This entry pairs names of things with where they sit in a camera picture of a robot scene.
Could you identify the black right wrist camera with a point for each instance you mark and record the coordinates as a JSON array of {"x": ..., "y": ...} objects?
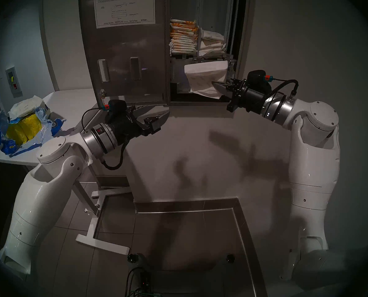
[{"x": 258, "y": 78}]

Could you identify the small yellow blue carton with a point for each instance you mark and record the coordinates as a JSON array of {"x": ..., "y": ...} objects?
[{"x": 47, "y": 110}]

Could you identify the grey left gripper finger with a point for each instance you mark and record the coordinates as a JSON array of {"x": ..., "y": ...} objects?
[
  {"x": 132, "y": 108},
  {"x": 153, "y": 123}
]

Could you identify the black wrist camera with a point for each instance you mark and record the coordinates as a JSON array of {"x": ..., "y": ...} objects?
[
  {"x": 116, "y": 109},
  {"x": 258, "y": 78}
]

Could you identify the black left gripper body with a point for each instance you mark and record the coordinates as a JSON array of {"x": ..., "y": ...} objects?
[{"x": 129, "y": 127}]

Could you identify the white printed instruction sheet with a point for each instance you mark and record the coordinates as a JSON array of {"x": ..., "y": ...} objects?
[{"x": 125, "y": 7}]

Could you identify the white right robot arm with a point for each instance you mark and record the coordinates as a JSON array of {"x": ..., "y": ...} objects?
[{"x": 313, "y": 163}]

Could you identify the black star knob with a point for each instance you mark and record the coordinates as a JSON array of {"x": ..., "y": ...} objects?
[
  {"x": 132, "y": 258},
  {"x": 230, "y": 258}
]

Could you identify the white overbed table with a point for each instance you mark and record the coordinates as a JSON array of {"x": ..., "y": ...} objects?
[{"x": 75, "y": 101}]

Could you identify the grey robot base platform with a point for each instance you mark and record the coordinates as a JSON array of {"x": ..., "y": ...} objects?
[{"x": 187, "y": 282}]

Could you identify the stainless steel dispenser cabinet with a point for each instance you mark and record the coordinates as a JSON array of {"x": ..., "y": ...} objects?
[{"x": 241, "y": 36}]

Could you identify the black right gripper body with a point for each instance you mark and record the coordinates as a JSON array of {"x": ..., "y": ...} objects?
[{"x": 248, "y": 96}]

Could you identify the black electronics box red light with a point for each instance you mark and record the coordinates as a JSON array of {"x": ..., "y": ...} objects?
[{"x": 145, "y": 281}]

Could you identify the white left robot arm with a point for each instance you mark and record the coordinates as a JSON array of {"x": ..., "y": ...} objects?
[{"x": 48, "y": 188}]

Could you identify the yellow wrapped pad pack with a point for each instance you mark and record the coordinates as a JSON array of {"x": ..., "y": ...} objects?
[{"x": 23, "y": 129}]

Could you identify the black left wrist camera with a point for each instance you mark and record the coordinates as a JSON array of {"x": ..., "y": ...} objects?
[{"x": 116, "y": 109}]

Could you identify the stainless steel dispenser door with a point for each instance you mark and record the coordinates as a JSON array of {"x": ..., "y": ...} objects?
[{"x": 125, "y": 52}]

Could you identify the orange printed pad stack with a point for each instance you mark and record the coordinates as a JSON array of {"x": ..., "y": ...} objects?
[{"x": 184, "y": 36}]

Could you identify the torn blue plastic pad package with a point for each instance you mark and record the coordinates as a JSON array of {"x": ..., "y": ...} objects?
[{"x": 46, "y": 132}]

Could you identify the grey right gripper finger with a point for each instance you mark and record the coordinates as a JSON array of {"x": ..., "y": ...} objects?
[
  {"x": 224, "y": 83},
  {"x": 224, "y": 91}
]

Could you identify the chrome dispenser push lever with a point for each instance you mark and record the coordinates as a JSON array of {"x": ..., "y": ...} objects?
[{"x": 232, "y": 67}]

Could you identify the white pads inside dispenser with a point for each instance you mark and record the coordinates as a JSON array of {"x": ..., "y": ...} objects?
[{"x": 212, "y": 41}]

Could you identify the white sanitary pad stack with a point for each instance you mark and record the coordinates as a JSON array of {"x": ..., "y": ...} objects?
[{"x": 24, "y": 106}]

